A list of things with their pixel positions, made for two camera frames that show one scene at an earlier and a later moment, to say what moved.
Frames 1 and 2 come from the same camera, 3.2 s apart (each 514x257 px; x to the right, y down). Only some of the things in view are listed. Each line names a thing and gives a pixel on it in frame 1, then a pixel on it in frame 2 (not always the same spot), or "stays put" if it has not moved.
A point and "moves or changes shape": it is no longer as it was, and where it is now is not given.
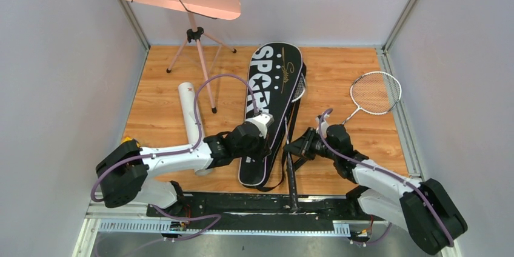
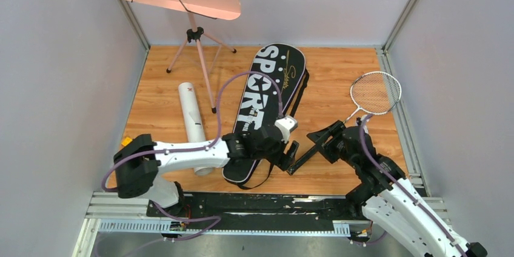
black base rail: x=259 y=208 stays put
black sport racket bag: x=276 y=83 moves or changes shape
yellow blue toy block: x=128 y=139 stays put
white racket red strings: x=375 y=93 stays put
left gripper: x=260 y=142 -> x=285 y=152
